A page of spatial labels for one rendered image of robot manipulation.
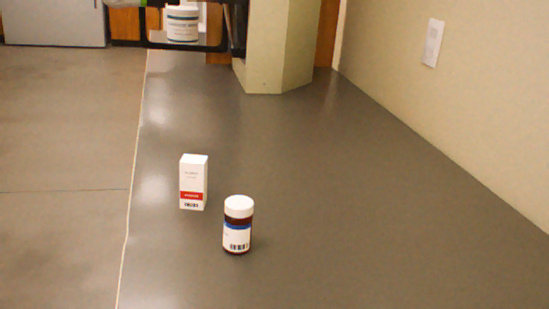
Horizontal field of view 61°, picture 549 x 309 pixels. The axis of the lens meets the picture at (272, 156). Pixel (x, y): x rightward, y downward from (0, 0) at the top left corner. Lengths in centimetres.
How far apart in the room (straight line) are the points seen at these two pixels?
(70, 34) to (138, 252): 581
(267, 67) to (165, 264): 87
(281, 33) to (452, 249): 84
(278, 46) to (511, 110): 68
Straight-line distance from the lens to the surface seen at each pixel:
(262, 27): 140
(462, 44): 119
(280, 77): 144
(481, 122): 112
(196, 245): 72
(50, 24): 646
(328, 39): 185
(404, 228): 82
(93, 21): 637
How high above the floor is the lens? 135
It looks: 24 degrees down
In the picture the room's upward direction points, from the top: 5 degrees clockwise
